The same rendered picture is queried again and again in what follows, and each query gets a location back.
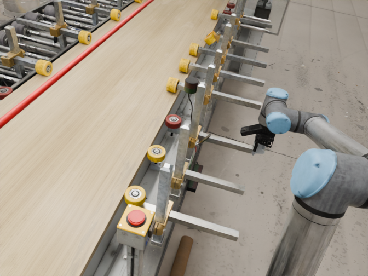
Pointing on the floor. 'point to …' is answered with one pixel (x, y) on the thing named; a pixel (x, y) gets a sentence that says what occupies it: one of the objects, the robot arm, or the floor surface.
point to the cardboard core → (182, 256)
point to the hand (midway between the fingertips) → (252, 152)
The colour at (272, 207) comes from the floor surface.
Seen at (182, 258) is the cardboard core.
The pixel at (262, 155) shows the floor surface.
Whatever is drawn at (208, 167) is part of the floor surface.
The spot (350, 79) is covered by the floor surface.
